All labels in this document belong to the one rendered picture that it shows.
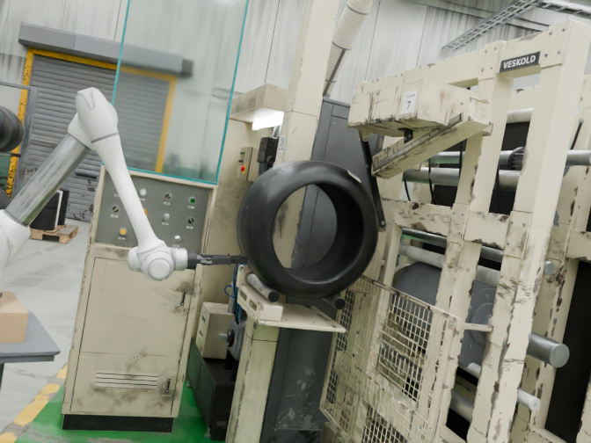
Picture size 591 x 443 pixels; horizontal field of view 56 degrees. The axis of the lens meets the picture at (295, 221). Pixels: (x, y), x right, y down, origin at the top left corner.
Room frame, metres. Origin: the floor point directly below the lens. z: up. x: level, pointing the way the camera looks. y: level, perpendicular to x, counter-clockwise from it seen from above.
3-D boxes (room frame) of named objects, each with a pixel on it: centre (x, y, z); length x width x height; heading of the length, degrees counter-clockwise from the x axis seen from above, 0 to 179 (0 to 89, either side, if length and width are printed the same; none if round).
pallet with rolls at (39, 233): (8.31, 3.66, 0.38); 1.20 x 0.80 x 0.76; 15
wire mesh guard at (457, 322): (2.22, -0.43, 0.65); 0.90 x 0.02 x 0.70; 20
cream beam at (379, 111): (2.31, -0.36, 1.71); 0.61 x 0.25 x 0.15; 20
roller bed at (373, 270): (2.66, -0.33, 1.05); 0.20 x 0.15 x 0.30; 20
